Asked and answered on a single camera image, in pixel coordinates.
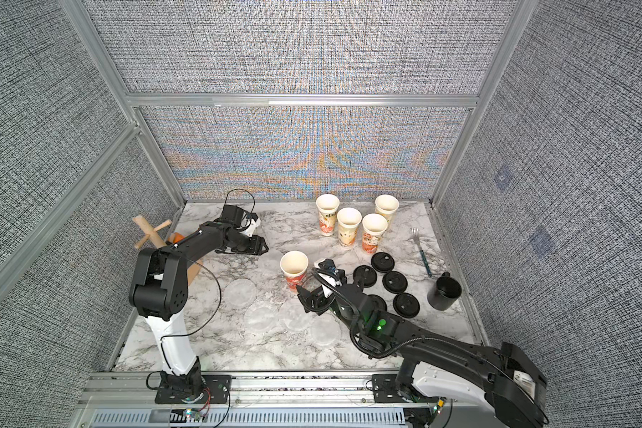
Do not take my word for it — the red patterned paper cup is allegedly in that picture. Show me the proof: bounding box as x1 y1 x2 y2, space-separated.
279 251 309 292

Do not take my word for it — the black cup lid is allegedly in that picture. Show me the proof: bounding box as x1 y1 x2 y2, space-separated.
392 292 420 319
352 265 378 289
383 270 408 294
368 294 387 311
370 251 395 274

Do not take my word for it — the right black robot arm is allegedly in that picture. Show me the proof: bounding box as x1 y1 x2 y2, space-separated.
296 259 549 427

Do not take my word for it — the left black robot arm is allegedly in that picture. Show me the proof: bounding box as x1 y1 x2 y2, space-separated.
129 214 269 376

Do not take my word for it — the yellow patterned paper cup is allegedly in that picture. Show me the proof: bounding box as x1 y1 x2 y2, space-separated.
337 207 363 246

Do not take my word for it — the back left paper cup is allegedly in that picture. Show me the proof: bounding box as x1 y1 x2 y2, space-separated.
316 194 340 236

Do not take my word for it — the red flower paper cup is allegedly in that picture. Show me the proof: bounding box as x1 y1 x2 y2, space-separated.
361 213 389 254

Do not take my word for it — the orange mug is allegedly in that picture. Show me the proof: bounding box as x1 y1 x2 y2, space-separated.
167 232 185 244

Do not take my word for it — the wooden mug tree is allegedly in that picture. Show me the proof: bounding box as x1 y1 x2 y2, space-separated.
132 216 172 250

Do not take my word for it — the back right paper cup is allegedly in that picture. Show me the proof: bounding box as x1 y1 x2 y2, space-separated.
374 194 399 223

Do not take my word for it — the black mug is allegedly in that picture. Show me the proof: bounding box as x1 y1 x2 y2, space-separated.
427 272 463 311

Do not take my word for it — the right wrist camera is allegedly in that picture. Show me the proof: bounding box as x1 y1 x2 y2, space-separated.
317 273 336 299

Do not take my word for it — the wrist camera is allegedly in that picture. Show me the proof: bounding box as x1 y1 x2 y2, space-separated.
317 273 336 299
219 203 260 236

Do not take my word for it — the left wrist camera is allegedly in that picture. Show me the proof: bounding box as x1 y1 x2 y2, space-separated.
219 203 260 236

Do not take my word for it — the green handled fork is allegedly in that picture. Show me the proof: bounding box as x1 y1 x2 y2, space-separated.
411 228 433 277

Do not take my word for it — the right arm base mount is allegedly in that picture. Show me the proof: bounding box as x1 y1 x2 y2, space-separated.
368 374 446 406

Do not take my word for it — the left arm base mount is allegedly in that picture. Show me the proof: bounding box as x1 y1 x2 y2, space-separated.
154 372 233 405

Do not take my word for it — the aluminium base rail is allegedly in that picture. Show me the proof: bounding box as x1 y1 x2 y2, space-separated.
74 368 509 428

